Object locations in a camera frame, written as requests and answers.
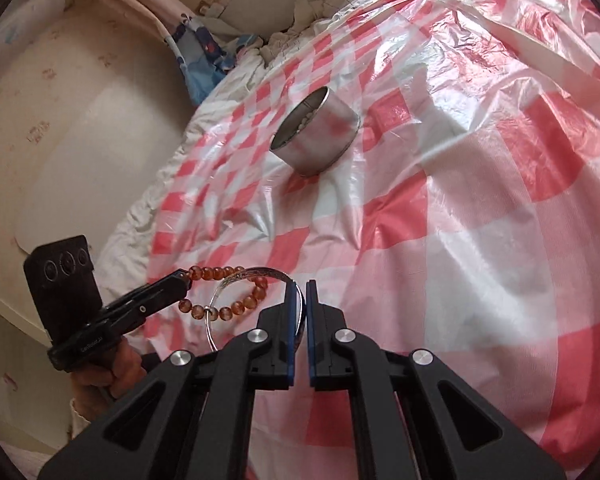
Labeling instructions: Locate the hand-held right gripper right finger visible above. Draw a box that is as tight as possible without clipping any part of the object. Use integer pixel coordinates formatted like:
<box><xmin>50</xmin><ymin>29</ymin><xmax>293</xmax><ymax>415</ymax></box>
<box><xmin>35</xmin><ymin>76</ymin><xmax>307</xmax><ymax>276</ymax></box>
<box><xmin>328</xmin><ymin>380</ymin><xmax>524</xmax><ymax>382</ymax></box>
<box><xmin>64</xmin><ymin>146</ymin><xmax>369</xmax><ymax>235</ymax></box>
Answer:
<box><xmin>306</xmin><ymin>280</ymin><xmax>567</xmax><ymax>480</ymax></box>

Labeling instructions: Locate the blue printed cloth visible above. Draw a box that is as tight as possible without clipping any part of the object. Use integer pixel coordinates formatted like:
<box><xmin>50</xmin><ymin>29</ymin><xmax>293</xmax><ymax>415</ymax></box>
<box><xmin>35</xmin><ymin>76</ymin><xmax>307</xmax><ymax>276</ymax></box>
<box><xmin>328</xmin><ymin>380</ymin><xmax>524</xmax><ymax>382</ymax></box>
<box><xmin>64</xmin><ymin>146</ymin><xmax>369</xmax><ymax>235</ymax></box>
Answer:
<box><xmin>167</xmin><ymin>10</ymin><xmax>263</xmax><ymax>106</ymax></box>

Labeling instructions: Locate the round metal tin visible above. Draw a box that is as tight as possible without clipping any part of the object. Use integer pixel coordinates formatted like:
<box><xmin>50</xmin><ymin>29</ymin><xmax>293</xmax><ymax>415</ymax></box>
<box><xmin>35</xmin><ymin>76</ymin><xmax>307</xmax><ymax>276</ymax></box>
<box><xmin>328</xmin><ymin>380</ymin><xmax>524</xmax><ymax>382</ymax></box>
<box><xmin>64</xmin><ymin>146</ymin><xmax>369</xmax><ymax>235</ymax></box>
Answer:
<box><xmin>269</xmin><ymin>86</ymin><xmax>362</xmax><ymax>177</ymax></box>

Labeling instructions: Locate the person's left forearm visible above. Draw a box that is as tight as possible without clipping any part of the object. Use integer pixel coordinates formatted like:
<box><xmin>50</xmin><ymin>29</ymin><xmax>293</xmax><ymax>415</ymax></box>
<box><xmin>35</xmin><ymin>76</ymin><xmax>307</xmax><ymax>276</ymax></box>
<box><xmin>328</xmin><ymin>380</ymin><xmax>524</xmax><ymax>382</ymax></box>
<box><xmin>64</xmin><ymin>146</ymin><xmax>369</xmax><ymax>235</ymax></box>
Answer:
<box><xmin>69</xmin><ymin>395</ymin><xmax>98</xmax><ymax>438</ymax></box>

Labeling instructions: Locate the amber bead bracelet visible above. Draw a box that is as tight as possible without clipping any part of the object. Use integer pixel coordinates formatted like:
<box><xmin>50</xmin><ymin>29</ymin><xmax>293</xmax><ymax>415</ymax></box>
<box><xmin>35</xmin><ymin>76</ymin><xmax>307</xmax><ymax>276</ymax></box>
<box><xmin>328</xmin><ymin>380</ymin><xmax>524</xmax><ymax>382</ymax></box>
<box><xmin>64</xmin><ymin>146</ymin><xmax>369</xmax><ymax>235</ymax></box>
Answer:
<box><xmin>177</xmin><ymin>264</ymin><xmax>271</xmax><ymax>322</ymax></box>

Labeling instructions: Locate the person's left hand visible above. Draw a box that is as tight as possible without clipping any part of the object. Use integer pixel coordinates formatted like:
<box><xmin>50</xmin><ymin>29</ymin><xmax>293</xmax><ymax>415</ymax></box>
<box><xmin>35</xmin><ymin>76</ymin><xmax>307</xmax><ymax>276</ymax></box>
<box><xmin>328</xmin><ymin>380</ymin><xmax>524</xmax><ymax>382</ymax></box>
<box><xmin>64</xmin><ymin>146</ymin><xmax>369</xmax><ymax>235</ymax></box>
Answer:
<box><xmin>70</xmin><ymin>335</ymin><xmax>146</xmax><ymax>401</ymax></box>

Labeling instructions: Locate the silver engraved bangle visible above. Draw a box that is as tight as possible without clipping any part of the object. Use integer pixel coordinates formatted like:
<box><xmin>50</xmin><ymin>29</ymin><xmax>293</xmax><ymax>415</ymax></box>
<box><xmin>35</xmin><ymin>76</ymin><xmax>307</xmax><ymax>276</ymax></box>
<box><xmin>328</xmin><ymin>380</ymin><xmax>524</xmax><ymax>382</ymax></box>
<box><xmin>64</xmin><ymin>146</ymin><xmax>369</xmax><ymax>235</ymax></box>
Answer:
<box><xmin>202</xmin><ymin>266</ymin><xmax>306</xmax><ymax>356</ymax></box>

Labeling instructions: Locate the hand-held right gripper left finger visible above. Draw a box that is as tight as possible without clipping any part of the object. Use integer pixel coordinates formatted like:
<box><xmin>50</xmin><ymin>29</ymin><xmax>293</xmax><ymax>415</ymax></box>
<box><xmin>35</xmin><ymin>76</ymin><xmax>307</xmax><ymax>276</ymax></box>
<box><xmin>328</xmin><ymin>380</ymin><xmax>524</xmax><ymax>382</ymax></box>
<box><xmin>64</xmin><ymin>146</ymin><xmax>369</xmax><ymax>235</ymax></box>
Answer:
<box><xmin>37</xmin><ymin>280</ymin><xmax>306</xmax><ymax>480</ymax></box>

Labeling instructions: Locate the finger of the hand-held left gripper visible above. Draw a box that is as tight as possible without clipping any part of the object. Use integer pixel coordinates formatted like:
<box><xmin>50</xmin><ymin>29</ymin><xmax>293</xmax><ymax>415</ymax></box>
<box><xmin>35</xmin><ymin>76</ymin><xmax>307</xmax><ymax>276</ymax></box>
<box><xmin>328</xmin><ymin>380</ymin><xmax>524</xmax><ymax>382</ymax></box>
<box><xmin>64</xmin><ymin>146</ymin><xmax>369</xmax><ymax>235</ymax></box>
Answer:
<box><xmin>130</xmin><ymin>268</ymin><xmax>194</xmax><ymax>302</ymax></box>
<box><xmin>125</xmin><ymin>286</ymin><xmax>190</xmax><ymax>332</ymax></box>

